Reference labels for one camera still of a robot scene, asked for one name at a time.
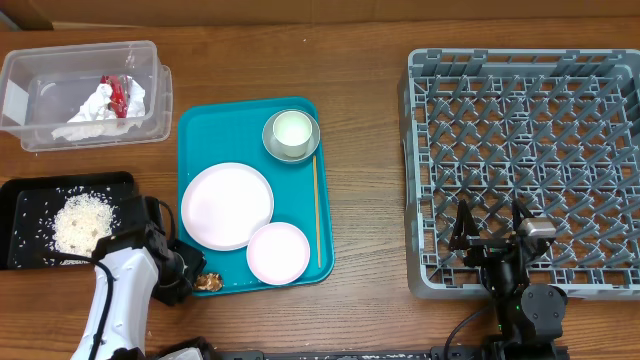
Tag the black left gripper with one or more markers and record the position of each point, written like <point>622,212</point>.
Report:
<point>196,261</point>

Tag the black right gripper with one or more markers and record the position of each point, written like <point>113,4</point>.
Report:
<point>484,247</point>

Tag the brown food scrap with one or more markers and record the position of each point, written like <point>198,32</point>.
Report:
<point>210,282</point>

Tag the large white plate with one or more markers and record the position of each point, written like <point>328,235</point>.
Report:
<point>224,205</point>

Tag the small white plate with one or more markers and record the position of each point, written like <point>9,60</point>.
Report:
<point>278,253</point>

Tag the grey saucer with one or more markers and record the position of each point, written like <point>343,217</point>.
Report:
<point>271,147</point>

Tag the small white paper piece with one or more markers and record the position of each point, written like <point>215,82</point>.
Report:
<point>136,106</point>

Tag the white napkin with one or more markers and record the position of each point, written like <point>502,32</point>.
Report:
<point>94,119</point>

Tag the white cup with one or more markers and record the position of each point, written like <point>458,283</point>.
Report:
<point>292,131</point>

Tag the red snack wrapper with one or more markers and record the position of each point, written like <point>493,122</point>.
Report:
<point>119,97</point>

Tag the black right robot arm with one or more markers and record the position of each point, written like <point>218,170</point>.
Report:
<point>529,316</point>

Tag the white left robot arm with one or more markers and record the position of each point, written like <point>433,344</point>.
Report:
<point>141,262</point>

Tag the grey dishwasher rack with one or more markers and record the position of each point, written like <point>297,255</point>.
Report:
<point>557,129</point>

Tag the pile of white rice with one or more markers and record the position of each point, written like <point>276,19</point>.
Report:
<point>81,223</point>

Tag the teal serving tray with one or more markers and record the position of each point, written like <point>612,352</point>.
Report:
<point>232,132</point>

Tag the black plastic tray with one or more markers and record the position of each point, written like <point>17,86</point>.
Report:
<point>29,207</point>

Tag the wooden chopstick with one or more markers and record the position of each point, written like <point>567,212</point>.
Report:
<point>317,211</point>

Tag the clear plastic bin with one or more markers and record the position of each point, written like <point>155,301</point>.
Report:
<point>43,88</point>

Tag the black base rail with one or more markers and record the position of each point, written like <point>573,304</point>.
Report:
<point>435,353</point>

